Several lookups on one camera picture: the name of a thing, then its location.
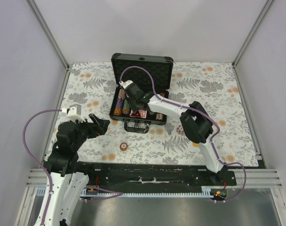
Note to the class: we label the red playing card deck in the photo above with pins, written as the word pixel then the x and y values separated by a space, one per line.
pixel 143 113

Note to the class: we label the black poker set case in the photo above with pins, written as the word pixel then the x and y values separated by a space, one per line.
pixel 139 77

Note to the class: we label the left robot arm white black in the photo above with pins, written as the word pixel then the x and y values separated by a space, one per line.
pixel 67 177

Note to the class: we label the red triangular all-in token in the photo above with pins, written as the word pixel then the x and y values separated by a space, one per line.
pixel 135 114

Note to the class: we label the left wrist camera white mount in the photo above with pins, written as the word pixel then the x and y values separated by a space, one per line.
pixel 73 113

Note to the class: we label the orange red chip stack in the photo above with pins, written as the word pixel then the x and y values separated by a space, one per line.
pixel 123 146

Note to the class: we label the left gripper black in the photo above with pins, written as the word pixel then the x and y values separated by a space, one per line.
pixel 100 127

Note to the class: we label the tan blue chip stack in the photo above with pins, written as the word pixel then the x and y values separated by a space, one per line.
pixel 180 130

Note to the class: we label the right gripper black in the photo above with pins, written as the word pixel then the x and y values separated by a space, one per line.
pixel 135 109

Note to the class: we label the aluminium frame rails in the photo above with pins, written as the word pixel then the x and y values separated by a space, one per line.
pixel 214 87

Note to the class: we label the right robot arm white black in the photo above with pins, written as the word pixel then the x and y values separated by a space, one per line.
pixel 196 123

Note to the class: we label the white slotted cable duct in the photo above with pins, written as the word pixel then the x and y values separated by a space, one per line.
pixel 94 193

